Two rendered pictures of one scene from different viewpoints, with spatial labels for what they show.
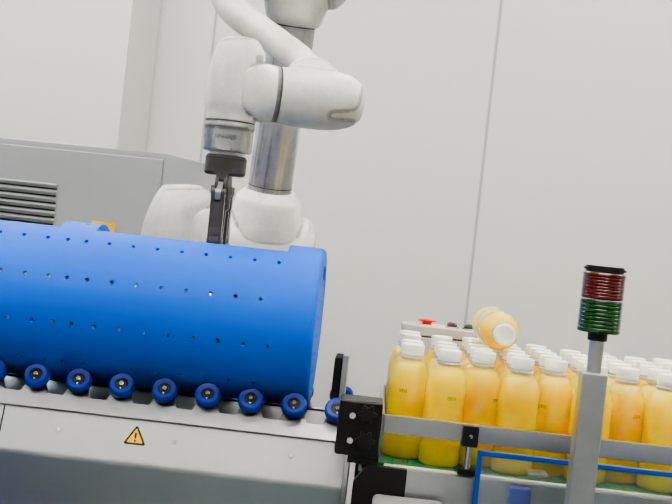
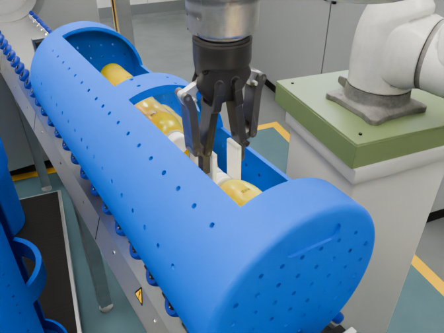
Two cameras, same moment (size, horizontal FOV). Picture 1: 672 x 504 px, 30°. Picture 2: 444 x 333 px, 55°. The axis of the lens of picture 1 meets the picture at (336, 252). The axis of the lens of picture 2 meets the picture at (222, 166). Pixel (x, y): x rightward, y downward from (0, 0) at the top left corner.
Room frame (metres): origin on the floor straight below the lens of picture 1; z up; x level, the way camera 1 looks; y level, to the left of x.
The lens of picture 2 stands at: (1.93, -0.22, 1.55)
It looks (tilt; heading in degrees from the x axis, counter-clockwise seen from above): 35 degrees down; 55
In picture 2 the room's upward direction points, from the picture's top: straight up
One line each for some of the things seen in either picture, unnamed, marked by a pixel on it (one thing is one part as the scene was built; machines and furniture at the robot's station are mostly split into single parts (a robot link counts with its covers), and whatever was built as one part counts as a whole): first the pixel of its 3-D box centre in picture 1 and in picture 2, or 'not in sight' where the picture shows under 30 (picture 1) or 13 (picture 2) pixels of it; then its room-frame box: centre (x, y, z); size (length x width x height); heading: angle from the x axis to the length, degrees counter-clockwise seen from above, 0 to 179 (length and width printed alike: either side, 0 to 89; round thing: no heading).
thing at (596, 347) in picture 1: (599, 319); not in sight; (1.85, -0.40, 1.18); 0.06 x 0.06 x 0.16
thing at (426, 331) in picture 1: (448, 351); not in sight; (2.51, -0.25, 1.05); 0.20 x 0.10 x 0.10; 88
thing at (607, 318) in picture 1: (599, 316); not in sight; (1.85, -0.40, 1.18); 0.06 x 0.06 x 0.05
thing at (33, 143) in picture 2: not in sight; (33, 143); (2.23, 2.00, 0.31); 0.06 x 0.06 x 0.63; 88
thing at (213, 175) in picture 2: not in sight; (209, 170); (2.22, 0.22, 1.18); 0.03 x 0.01 x 0.07; 88
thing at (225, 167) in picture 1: (224, 179); (222, 67); (2.24, 0.22, 1.34); 0.08 x 0.07 x 0.09; 178
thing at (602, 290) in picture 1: (603, 286); not in sight; (1.85, -0.40, 1.23); 0.06 x 0.06 x 0.04
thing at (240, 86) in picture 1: (242, 80); not in sight; (2.24, 0.20, 1.52); 0.13 x 0.11 x 0.16; 101
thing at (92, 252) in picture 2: not in sight; (94, 256); (2.19, 1.02, 0.31); 0.06 x 0.06 x 0.63; 88
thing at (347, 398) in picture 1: (359, 429); not in sight; (2.02, -0.07, 0.95); 0.10 x 0.07 x 0.10; 178
